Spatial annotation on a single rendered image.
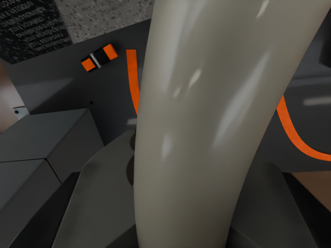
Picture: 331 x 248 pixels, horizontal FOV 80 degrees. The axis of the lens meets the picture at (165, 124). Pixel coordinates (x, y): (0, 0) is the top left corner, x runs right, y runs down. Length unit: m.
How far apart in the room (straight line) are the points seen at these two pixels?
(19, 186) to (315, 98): 1.29
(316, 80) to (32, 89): 1.41
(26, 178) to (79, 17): 0.59
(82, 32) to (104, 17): 0.05
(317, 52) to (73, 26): 0.99
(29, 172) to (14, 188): 0.07
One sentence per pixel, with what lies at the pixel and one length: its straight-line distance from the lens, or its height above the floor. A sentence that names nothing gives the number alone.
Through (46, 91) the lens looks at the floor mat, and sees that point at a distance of 1.23.
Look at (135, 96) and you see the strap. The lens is 1.05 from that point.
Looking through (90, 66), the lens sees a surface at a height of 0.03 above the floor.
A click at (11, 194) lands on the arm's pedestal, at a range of 0.79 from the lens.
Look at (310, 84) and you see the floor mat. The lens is 1.18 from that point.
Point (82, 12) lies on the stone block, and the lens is 0.36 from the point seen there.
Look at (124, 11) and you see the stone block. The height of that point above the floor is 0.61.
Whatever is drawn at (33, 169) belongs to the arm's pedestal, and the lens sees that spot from 0.85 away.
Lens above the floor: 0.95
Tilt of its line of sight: 58 degrees down
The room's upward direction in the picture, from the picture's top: 173 degrees counter-clockwise
